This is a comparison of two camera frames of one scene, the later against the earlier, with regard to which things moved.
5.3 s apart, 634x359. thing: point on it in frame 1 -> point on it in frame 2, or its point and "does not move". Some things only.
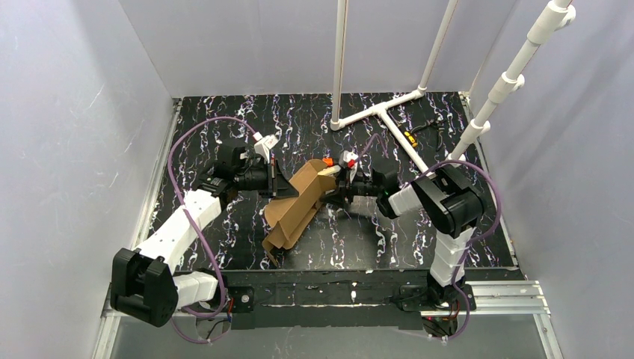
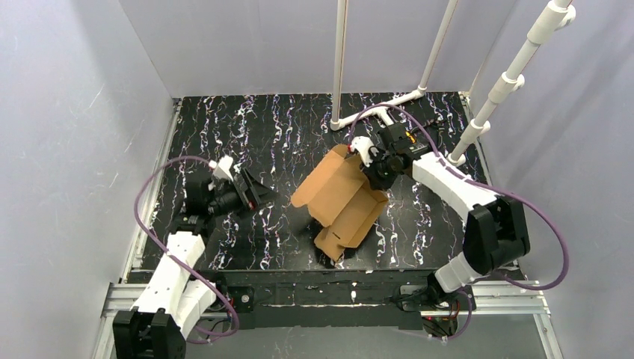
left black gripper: x=273 y=177 -> x=247 y=188
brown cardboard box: x=289 y=218 -> x=338 y=195
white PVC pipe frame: x=558 y=16 does not move
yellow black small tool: x=412 y=139 does not move
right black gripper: x=345 y=184 -> x=373 y=173
